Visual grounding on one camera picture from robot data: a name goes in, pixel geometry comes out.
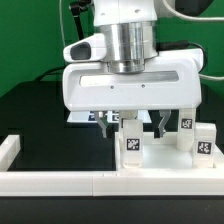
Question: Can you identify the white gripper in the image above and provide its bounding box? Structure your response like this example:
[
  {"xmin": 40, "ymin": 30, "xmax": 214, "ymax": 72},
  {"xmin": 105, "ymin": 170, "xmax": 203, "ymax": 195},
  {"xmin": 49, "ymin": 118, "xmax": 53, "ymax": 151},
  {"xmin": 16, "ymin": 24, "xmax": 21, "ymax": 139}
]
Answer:
[{"xmin": 62, "ymin": 33, "xmax": 203, "ymax": 139}]

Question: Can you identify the white square tabletop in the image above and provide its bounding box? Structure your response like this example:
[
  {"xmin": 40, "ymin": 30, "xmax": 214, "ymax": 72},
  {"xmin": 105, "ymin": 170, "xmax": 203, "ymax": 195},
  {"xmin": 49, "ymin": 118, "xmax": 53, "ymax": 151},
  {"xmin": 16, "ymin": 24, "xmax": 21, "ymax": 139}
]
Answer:
[{"xmin": 115, "ymin": 132, "xmax": 224, "ymax": 170}]

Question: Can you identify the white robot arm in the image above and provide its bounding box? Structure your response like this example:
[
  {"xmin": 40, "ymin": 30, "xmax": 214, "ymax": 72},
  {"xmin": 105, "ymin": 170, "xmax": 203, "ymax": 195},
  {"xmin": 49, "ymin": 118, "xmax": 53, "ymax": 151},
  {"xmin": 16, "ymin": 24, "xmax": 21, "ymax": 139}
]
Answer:
[{"xmin": 63, "ymin": 0, "xmax": 224, "ymax": 138}]

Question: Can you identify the white marker sheet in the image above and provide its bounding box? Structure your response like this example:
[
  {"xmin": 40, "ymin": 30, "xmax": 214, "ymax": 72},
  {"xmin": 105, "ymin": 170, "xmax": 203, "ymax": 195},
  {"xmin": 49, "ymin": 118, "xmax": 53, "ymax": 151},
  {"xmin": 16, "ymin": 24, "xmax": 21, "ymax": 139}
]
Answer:
[{"xmin": 67, "ymin": 110, "xmax": 151, "ymax": 124}]

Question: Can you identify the white U-shaped obstacle fence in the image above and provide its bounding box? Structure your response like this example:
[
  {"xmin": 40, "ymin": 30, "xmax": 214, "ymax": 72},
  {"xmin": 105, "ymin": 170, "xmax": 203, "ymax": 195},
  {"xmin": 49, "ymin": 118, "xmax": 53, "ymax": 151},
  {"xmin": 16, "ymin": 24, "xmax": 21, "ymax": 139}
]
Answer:
[{"xmin": 0, "ymin": 135, "xmax": 224, "ymax": 197}]

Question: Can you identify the black cable bundle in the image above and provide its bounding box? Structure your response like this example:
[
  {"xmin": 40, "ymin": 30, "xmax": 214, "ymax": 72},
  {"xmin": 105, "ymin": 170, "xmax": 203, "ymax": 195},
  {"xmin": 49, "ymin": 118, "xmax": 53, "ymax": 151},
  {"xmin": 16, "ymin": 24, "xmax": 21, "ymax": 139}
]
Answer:
[{"xmin": 34, "ymin": 65, "xmax": 68, "ymax": 83}]

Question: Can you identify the white hanging cable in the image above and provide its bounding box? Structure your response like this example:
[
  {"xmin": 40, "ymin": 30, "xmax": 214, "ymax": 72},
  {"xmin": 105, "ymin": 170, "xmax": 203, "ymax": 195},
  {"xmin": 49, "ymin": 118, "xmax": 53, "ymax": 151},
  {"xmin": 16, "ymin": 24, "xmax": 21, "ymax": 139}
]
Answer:
[{"xmin": 58, "ymin": 0, "xmax": 70, "ymax": 51}]

